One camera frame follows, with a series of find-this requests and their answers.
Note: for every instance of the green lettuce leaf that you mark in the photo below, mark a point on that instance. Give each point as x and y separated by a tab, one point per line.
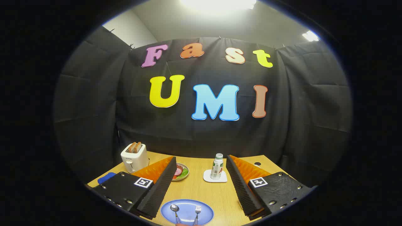
185	172

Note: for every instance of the blue folded cloth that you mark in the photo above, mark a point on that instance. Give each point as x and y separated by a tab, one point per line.
106	178

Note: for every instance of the white square coaster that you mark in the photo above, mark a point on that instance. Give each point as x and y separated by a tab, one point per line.
209	179

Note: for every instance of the grey oval food plate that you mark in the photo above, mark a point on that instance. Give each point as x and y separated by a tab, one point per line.
185	175

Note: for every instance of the ceiling light panel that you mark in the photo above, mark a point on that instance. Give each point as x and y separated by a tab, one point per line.
310	36
218	3

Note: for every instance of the white drink bottle green cap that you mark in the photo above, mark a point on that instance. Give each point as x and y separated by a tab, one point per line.
216	168

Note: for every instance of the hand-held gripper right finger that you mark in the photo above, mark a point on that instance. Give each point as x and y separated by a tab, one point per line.
241	188

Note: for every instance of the blue round plate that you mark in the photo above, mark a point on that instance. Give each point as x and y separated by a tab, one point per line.
187	212

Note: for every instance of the toasted bread slice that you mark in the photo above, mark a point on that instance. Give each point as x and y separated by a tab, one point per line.
138	147
132	147

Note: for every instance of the white toaster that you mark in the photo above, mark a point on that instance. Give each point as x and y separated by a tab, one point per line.
133	160

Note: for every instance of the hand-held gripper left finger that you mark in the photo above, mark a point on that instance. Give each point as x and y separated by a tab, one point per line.
160	191

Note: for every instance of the pink ham slice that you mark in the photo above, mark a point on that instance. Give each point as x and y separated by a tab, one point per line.
178	171

